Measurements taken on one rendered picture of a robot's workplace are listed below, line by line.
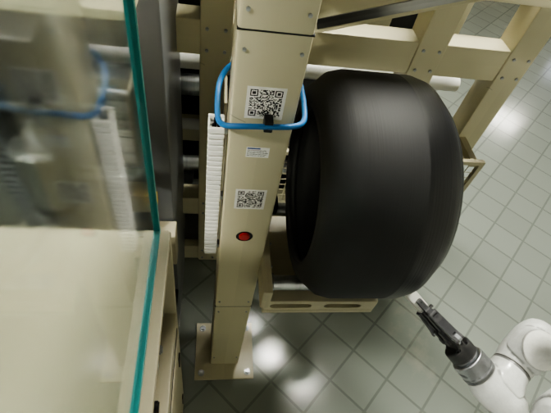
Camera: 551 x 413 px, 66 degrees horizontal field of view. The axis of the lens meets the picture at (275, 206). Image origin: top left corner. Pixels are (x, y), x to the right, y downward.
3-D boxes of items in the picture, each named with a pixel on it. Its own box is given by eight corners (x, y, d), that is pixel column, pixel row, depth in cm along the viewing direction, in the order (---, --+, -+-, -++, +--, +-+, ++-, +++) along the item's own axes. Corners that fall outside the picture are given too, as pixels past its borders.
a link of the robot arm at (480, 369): (458, 380, 117) (443, 364, 117) (479, 356, 119) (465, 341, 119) (479, 389, 108) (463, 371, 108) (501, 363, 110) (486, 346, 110)
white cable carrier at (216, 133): (203, 253, 123) (207, 129, 86) (204, 239, 126) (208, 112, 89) (219, 253, 123) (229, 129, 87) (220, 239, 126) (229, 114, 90)
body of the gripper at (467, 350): (466, 369, 108) (442, 342, 108) (447, 363, 117) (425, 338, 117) (484, 349, 110) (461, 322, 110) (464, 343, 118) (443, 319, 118)
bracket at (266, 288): (259, 308, 125) (263, 292, 118) (254, 203, 150) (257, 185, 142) (270, 308, 126) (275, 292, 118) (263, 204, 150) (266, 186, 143)
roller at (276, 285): (267, 292, 127) (270, 288, 123) (267, 278, 129) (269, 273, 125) (378, 292, 132) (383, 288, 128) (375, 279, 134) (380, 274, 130)
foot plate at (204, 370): (193, 380, 191) (193, 378, 189) (197, 324, 207) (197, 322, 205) (252, 378, 195) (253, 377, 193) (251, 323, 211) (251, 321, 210)
